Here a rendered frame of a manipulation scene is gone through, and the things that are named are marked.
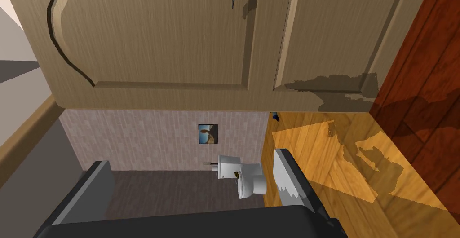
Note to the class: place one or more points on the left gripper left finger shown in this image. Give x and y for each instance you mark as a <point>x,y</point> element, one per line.
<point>86,195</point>

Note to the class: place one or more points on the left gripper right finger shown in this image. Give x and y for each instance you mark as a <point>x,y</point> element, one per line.
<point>293,184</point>

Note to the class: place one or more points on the white toilet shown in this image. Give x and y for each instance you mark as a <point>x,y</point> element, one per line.
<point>241,176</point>

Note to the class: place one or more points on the framed landscape picture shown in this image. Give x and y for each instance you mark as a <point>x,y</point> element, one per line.
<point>208,134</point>

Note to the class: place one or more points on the light wooden door leaf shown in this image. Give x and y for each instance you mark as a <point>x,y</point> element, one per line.
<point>172,44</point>

